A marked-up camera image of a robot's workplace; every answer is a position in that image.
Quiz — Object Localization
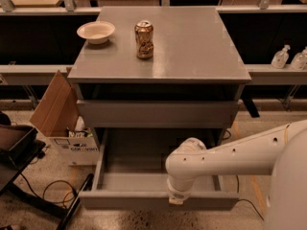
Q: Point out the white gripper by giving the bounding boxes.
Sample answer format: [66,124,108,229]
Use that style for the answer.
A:
[167,177,192,206]

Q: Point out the grey drawer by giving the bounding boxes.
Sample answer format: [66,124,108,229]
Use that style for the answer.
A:
[77,100,239,128]
[80,128,239,211]

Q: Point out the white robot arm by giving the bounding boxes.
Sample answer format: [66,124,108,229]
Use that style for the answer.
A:
[165,120,307,230]

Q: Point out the open cardboard box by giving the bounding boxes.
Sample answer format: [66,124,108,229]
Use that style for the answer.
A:
[30,71,99,166]

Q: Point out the grey top drawer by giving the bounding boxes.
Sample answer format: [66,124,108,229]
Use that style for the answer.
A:
[77,100,239,128]

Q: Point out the grey drawer cabinet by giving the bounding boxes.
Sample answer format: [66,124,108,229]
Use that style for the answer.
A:
[68,7,250,146]

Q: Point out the black rolling stand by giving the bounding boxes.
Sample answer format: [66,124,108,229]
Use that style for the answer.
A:
[0,125,93,230]

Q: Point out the crushed golden soda can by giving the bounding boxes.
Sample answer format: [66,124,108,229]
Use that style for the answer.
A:
[134,20,154,59]

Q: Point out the clear pump bottle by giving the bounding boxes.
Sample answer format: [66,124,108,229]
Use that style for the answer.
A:
[290,47,307,70]
[272,45,291,69]

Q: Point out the white bowl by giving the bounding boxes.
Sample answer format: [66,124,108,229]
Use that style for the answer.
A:
[77,21,115,45]

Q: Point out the black adapter cable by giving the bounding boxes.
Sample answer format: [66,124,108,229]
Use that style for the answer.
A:
[235,174,266,222]

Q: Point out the black floor cable loop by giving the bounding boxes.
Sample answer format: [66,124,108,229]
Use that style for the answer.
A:
[19,172,79,209]

